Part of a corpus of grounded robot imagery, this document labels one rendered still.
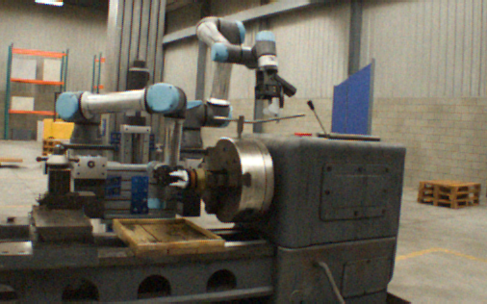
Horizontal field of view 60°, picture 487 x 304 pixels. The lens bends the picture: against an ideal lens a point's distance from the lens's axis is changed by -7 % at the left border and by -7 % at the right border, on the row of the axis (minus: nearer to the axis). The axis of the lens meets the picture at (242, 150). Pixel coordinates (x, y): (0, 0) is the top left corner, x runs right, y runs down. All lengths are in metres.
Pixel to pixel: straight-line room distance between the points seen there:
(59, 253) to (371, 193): 1.15
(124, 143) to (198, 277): 0.91
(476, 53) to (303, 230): 11.09
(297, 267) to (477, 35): 11.23
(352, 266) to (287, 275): 0.30
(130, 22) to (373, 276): 1.64
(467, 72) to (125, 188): 11.08
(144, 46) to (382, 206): 1.36
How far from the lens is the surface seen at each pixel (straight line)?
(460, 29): 12.83
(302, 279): 1.71
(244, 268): 1.63
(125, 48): 2.32
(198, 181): 1.60
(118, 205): 2.13
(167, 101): 1.78
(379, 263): 1.94
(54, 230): 1.36
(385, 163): 1.87
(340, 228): 1.76
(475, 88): 12.31
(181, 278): 1.54
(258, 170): 1.57
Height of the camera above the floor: 1.28
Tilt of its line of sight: 3 degrees down
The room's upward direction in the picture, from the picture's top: 4 degrees clockwise
